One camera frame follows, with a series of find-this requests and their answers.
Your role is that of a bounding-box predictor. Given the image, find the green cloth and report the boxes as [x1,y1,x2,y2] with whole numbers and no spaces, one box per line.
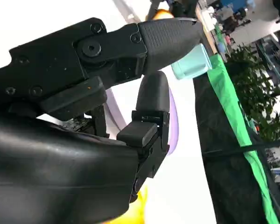
[206,53,280,224]

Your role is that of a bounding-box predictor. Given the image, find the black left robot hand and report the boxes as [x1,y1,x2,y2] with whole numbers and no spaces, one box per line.
[147,0,199,19]

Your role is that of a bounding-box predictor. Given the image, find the orange and white bread roll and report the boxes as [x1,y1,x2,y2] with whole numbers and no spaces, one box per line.
[128,185,150,224]
[153,8,175,21]

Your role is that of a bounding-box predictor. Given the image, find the pale green mug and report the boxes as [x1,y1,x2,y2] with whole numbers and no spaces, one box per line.
[170,43,212,80]

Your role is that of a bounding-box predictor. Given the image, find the black cloth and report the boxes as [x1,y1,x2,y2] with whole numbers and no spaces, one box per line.
[192,74,280,224]

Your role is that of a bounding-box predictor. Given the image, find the lilac plate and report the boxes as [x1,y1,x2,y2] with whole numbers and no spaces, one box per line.
[105,86,178,157]

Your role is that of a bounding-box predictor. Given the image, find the wooden desk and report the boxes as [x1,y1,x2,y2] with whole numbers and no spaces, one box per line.
[195,4,219,56]

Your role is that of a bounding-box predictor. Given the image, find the black cable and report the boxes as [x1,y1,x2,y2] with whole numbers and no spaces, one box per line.
[203,141,280,156]

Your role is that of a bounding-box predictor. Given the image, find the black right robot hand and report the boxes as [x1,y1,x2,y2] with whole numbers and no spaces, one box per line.
[0,17,203,224]

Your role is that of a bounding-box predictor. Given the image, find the green leafy plant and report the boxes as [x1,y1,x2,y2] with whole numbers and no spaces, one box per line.
[225,44,280,143]

